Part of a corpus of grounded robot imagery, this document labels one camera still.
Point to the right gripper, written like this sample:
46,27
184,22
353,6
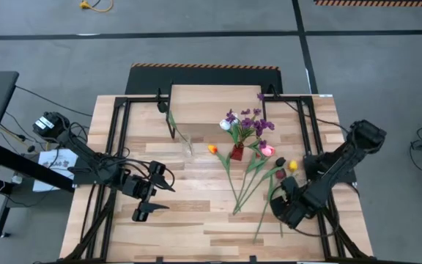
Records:
295,207

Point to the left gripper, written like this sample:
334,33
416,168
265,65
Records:
137,187

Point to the dark red artificial tulip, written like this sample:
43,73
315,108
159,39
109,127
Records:
280,174

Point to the black artificial tulip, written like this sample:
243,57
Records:
162,106
280,161

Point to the pink artificial tulip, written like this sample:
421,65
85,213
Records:
268,150

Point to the yellow-red artificial tulip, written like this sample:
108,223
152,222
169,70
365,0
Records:
212,149

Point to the red glass vase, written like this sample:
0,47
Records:
237,152

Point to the purple artificial flower bunch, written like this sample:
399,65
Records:
247,122

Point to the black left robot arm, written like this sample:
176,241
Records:
86,154

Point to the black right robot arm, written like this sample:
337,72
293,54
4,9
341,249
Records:
343,157

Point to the clear glass vase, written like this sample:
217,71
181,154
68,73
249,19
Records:
188,148

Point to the white paper sheet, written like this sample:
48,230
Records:
55,165

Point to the black floor mat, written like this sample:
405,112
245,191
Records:
203,80

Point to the white power adapter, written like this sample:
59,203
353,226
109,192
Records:
16,179

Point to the black floor tape strip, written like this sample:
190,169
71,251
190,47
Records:
306,55
196,34

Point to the striped hazard floor strip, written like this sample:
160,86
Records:
379,2

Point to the black metal table frame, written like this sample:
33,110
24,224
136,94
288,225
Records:
141,99

